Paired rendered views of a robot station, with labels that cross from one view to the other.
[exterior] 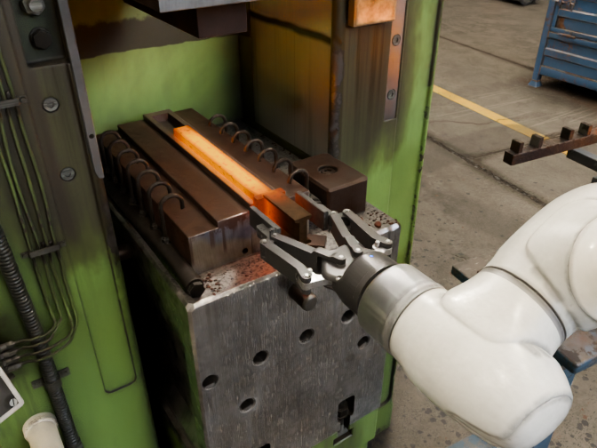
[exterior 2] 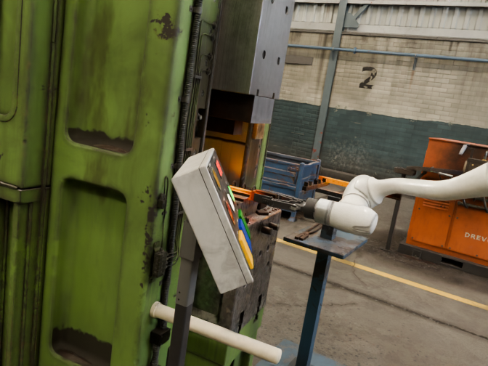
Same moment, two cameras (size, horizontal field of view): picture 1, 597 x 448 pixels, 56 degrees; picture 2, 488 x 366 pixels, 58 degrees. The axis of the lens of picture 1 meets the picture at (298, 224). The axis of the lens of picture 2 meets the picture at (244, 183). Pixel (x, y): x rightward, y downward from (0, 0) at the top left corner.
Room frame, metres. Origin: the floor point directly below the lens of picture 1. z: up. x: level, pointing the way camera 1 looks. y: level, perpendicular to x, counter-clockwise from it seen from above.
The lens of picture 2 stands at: (-0.65, 0.99, 1.35)
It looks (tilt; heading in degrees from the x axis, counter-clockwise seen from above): 11 degrees down; 326
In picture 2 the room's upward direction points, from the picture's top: 9 degrees clockwise
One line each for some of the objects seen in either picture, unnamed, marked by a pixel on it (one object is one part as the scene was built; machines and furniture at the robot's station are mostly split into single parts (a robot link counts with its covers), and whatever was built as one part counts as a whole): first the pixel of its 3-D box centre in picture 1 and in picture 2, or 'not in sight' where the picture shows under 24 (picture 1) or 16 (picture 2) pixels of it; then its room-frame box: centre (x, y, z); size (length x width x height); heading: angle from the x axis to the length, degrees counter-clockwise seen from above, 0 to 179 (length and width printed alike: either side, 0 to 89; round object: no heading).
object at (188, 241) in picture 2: not in sight; (206, 234); (0.29, 0.45, 1.00); 0.13 x 0.11 x 0.14; 124
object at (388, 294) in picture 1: (401, 308); (324, 211); (0.47, -0.11, 1.00); 0.09 x 0.06 x 0.09; 124
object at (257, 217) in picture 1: (264, 226); (262, 199); (0.63, 0.05, 1.00); 0.07 x 0.01 x 0.03; 34
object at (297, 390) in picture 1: (227, 283); (196, 252); (0.90, 0.14, 0.69); 0.56 x 0.38 x 0.45; 34
